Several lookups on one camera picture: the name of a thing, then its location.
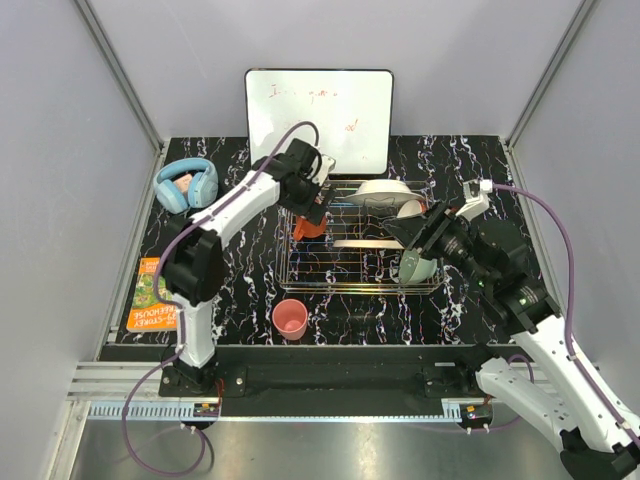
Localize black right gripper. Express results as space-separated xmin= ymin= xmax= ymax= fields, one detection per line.
xmin=380 ymin=198 xmax=492 ymax=289

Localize orange and white bowl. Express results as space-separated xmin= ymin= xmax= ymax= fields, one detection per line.
xmin=396 ymin=199 xmax=427 ymax=219

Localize orange ceramic mug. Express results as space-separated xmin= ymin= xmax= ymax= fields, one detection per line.
xmin=292 ymin=216 xmax=327 ymax=242

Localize green ceramic bowl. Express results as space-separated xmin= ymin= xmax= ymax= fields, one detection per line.
xmin=398 ymin=250 xmax=437 ymax=284

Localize white scalloped plate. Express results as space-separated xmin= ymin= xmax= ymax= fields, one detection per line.
xmin=344 ymin=179 xmax=423 ymax=207

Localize pink and cream plate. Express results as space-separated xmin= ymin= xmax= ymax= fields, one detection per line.
xmin=333 ymin=240 xmax=404 ymax=250

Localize pink plastic cup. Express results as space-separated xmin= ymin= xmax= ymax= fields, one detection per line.
xmin=272 ymin=299 xmax=308 ymax=341

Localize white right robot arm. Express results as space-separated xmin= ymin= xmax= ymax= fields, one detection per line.
xmin=383 ymin=203 xmax=639 ymax=479

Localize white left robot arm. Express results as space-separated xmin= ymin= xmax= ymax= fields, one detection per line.
xmin=154 ymin=138 xmax=336 ymax=396

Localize white dry-erase board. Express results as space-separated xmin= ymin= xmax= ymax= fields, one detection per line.
xmin=245 ymin=69 xmax=394 ymax=177

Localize blue headphones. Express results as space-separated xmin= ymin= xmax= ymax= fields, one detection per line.
xmin=153 ymin=158 xmax=218 ymax=214

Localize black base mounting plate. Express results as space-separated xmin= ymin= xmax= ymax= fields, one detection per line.
xmin=159 ymin=345 xmax=522 ymax=421

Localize orange children's book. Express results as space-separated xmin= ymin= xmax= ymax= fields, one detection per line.
xmin=126 ymin=257 xmax=177 ymax=333

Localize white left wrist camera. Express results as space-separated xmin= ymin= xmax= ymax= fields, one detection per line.
xmin=314 ymin=155 xmax=336 ymax=185

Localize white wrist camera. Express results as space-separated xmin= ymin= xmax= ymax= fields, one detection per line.
xmin=456 ymin=179 xmax=493 ymax=221
xmin=314 ymin=155 xmax=336 ymax=185

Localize metal wire dish rack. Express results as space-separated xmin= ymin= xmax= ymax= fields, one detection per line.
xmin=276 ymin=179 xmax=445 ymax=295

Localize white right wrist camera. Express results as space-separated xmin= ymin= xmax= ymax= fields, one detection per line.
xmin=456 ymin=179 xmax=493 ymax=221

